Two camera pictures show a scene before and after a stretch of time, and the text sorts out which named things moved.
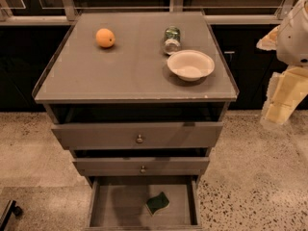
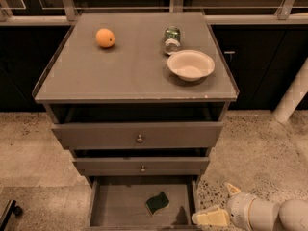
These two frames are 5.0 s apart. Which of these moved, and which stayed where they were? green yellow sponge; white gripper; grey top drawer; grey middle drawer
Moved: white gripper
Stayed: green yellow sponge; grey middle drawer; grey top drawer
